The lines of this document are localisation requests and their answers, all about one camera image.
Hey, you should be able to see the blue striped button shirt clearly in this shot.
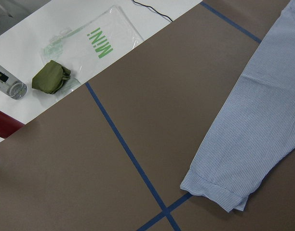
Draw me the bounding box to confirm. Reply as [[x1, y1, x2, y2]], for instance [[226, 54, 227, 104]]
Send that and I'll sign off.
[[180, 0, 295, 212]]

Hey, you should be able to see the clear plastic MINI bag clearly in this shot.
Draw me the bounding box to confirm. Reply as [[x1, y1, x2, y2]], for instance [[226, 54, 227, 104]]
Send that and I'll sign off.
[[41, 5, 143, 85]]

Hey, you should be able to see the olive green fabric pouch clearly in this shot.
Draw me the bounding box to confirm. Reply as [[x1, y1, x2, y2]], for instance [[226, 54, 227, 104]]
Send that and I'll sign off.
[[31, 60, 71, 94]]

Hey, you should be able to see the red cylinder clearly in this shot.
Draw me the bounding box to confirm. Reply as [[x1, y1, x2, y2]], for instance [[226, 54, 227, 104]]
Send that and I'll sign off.
[[0, 111, 24, 139]]

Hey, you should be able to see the clear water bottle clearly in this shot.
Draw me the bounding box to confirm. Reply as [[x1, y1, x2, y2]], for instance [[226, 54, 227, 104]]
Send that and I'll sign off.
[[0, 65, 27, 100]]

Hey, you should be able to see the black cable on table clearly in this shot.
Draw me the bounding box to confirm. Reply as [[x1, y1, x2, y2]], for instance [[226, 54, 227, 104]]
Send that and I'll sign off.
[[132, 0, 174, 22]]

